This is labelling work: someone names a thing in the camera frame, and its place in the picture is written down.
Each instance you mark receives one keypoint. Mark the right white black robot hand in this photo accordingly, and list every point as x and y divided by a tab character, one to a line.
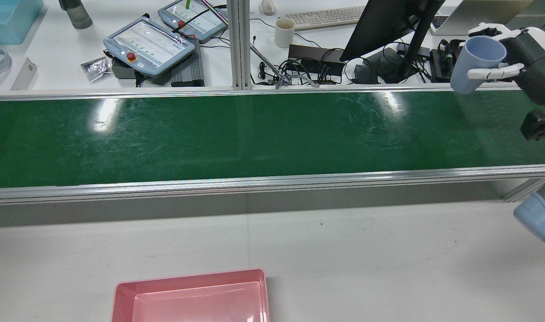
538	62

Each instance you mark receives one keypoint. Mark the light blue plastic cup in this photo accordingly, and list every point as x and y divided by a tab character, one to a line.
475	58

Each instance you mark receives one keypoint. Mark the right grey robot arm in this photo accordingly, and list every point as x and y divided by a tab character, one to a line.
540	214

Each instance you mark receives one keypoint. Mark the small black box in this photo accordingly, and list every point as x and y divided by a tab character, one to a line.
122	69

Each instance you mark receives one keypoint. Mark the pink plastic box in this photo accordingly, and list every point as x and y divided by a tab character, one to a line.
192	299

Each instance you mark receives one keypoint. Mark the small white box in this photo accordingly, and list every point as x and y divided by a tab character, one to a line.
24	74

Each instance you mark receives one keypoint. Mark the silver laptop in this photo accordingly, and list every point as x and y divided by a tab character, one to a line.
460	15

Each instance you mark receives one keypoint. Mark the black laptop with red logo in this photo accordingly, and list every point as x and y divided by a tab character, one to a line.
444	58

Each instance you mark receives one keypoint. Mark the black monitor stand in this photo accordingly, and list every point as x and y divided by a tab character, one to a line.
413	49

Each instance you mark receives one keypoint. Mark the black monitor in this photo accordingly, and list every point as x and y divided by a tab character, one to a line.
384	27

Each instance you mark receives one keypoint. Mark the white keyboard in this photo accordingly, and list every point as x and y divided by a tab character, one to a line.
326	17

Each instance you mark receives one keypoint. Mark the black power strip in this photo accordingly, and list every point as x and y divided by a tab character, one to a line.
310	56

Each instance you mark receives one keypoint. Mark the white mug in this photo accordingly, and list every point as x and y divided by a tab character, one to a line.
284	35

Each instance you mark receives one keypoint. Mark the metal rod tool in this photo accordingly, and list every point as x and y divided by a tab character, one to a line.
268	62

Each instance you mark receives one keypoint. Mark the white computer mouse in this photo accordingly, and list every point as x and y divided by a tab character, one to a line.
268	6

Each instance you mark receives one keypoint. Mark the green conveyor belt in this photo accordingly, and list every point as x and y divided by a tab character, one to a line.
254	138

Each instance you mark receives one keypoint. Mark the black finned power unit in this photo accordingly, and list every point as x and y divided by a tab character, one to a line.
189	67

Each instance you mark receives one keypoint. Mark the large grey teach pendant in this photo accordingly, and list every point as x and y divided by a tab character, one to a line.
149	44

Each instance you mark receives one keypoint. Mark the silver foil bag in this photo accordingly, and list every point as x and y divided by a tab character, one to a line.
96	69

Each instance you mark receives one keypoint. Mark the dark grey bottle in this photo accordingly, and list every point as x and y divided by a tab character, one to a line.
78	15

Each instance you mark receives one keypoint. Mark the light blue storage bin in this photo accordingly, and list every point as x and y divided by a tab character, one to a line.
10	20

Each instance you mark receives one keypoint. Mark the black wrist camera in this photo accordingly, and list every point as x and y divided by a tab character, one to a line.
538	125

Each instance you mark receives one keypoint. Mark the aluminium profile post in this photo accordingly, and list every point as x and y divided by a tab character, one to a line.
240	44

